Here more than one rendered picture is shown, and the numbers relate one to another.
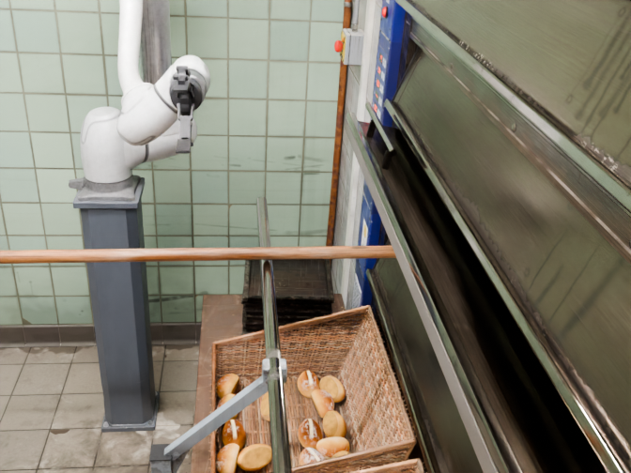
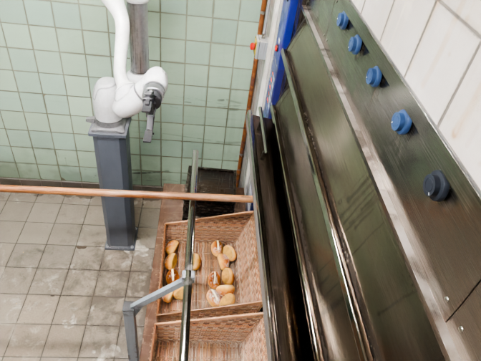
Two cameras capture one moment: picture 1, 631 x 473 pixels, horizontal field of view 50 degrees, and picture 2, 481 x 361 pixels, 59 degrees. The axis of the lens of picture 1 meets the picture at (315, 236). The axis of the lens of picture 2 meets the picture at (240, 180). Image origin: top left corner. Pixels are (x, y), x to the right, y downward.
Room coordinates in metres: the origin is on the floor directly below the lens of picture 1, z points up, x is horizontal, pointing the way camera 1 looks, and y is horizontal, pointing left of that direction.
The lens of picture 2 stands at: (0.10, -0.06, 2.43)
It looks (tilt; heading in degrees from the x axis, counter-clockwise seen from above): 41 degrees down; 359
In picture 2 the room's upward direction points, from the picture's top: 9 degrees clockwise
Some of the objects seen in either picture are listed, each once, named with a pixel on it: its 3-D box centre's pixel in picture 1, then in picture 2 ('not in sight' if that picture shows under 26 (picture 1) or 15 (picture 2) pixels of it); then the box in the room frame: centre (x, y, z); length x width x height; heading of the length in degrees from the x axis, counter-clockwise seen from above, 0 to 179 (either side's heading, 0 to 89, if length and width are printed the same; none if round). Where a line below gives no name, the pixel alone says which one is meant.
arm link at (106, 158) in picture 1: (108, 142); (109, 97); (2.07, 0.69, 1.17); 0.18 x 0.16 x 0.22; 132
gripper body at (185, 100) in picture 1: (186, 99); (151, 103); (1.57, 0.33, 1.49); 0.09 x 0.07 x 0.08; 8
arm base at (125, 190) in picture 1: (103, 181); (106, 119); (2.06, 0.72, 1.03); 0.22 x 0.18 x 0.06; 98
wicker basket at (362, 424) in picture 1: (300, 405); (209, 267); (1.39, 0.01, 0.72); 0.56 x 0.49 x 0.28; 9
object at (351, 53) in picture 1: (352, 46); (261, 46); (2.34, -0.08, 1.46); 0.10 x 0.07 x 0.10; 8
